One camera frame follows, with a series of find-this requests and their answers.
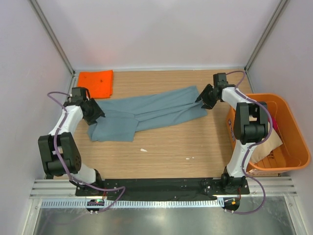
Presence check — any blue grey t shirt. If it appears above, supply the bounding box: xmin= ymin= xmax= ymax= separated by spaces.
xmin=88 ymin=86 xmax=207 ymax=141

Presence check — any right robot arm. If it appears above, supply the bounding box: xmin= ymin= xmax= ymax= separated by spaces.
xmin=196 ymin=73 xmax=272 ymax=195

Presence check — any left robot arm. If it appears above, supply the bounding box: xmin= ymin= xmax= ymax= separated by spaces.
xmin=38 ymin=87 xmax=105 ymax=196

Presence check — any folded orange t shirt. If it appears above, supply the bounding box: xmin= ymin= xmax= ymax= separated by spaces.
xmin=77 ymin=70 xmax=113 ymax=99

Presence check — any red t shirt in basket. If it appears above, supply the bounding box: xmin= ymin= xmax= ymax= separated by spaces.
xmin=268 ymin=117 xmax=279 ymax=132

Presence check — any beige t shirt in basket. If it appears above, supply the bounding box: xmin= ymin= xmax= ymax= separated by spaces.
xmin=250 ymin=129 xmax=283 ymax=163

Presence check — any orange plastic basket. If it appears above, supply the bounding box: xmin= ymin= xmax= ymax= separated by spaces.
xmin=222 ymin=88 xmax=311 ymax=177

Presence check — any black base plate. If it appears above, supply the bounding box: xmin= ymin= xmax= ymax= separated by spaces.
xmin=74 ymin=178 xmax=250 ymax=202

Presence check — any aluminium frame rail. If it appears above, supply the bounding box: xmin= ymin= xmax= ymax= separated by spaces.
xmin=29 ymin=179 xmax=76 ymax=199

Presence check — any left aluminium corner post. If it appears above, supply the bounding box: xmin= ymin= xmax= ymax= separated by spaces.
xmin=28 ymin=0 xmax=76 ymax=75

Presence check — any aluminium corner post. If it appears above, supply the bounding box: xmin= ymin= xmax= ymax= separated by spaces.
xmin=28 ymin=0 xmax=76 ymax=75
xmin=244 ymin=0 xmax=291 ymax=74

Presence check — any white slotted cable duct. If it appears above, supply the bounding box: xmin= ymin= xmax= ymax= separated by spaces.
xmin=41 ymin=198 xmax=224 ymax=209

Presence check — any right aluminium corner post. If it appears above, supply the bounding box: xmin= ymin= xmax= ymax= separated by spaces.
xmin=244 ymin=0 xmax=291 ymax=74

